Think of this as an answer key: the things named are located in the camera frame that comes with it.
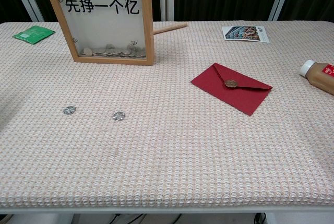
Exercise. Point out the silver coin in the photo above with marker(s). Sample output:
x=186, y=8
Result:
x=70, y=110
x=118, y=116

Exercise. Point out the pile of silver coins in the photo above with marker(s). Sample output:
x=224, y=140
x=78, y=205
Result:
x=112, y=51

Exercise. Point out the wooden frame coin bank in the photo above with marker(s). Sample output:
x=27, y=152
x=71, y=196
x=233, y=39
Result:
x=149, y=25

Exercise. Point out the beige woven tablecloth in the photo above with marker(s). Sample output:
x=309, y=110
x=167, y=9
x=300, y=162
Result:
x=167, y=156

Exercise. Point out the red envelope with wax seal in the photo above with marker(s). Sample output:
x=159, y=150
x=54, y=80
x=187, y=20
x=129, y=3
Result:
x=235, y=98

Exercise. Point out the wooden stick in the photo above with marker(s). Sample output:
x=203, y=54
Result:
x=169, y=27

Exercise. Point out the picture postcard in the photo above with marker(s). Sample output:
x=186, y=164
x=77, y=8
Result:
x=242, y=33

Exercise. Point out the green flat packet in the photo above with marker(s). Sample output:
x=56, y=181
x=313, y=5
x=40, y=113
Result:
x=32, y=34

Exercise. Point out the milk tea bottle white cap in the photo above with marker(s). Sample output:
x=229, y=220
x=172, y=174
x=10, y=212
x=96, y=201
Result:
x=321, y=76

